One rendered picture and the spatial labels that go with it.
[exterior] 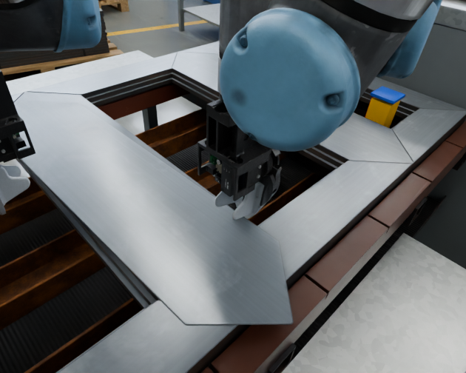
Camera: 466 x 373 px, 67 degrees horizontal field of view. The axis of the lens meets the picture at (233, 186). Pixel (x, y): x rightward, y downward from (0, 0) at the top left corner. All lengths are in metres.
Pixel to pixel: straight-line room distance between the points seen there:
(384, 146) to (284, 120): 0.61
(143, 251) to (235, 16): 0.32
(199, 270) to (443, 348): 0.44
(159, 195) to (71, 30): 0.32
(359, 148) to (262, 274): 0.38
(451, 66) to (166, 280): 0.88
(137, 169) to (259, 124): 0.46
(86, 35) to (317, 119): 0.22
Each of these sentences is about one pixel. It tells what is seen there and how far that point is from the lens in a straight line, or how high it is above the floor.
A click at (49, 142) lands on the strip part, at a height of 0.85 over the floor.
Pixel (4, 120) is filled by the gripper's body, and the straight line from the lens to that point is 0.54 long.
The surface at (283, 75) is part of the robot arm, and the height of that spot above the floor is 1.17.
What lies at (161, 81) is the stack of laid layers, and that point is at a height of 0.83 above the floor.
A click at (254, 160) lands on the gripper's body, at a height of 0.99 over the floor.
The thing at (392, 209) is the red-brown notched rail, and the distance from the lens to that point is 0.67.
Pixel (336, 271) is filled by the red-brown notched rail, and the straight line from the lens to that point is 0.54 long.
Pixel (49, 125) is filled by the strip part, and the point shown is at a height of 0.85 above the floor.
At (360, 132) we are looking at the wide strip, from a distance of 0.82.
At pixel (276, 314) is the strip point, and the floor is 0.85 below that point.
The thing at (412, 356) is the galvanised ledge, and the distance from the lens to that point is 0.69.
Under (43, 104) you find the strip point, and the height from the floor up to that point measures 0.85.
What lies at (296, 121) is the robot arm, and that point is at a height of 1.15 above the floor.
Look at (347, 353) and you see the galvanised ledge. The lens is 0.65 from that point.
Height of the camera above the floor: 1.23
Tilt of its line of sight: 40 degrees down
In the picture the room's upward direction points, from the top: 4 degrees clockwise
